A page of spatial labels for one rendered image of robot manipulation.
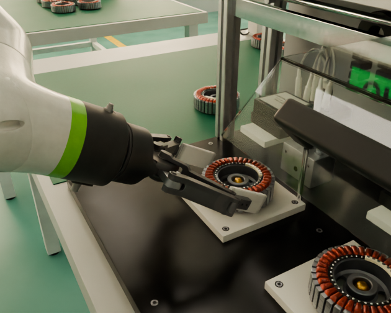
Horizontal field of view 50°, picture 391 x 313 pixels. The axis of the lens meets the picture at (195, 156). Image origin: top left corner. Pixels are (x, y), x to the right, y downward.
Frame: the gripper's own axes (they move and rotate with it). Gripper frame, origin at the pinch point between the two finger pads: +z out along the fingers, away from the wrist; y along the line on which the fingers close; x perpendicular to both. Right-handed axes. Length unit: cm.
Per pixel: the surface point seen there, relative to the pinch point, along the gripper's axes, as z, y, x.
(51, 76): -5, -78, -10
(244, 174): 4.3, -1.7, 0.8
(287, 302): -3.3, 20.6, -5.4
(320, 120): -24.2, 28.2, 14.8
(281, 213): 5.4, 7.5, -0.5
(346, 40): -1.2, 7.9, 24.2
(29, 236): 19, -106, -83
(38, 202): 10, -89, -58
